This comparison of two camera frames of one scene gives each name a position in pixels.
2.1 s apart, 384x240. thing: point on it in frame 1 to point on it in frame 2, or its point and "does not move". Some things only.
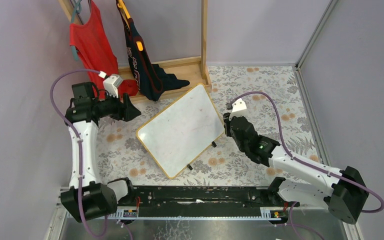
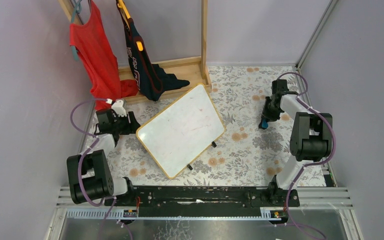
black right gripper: [232, 122] to [269, 110]
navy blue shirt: [152, 81] does not move
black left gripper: [125, 108] to [125, 123]
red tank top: [96, 50] does not move
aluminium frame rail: [299, 61] does not move
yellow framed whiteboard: [180, 135] does not move
